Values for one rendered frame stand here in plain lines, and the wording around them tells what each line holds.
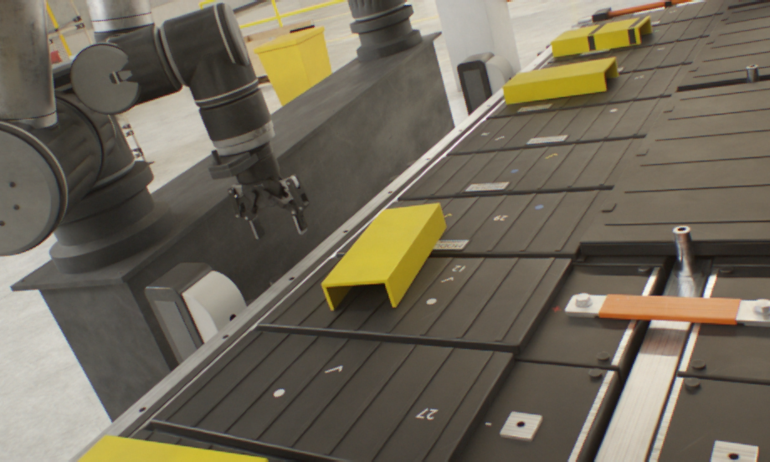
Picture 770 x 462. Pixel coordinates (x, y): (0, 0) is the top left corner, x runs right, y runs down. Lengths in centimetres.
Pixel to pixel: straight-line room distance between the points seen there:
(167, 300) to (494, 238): 40
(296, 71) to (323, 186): 476
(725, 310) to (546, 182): 32
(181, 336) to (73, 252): 57
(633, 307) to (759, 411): 13
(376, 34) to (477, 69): 111
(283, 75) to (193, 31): 562
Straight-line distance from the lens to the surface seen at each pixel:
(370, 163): 218
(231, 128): 117
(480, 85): 156
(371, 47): 264
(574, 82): 114
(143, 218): 146
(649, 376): 54
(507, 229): 74
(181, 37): 116
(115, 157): 143
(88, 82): 119
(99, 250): 142
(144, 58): 117
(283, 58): 669
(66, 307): 154
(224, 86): 116
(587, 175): 83
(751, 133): 85
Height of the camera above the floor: 131
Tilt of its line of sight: 23 degrees down
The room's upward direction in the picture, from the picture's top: 18 degrees counter-clockwise
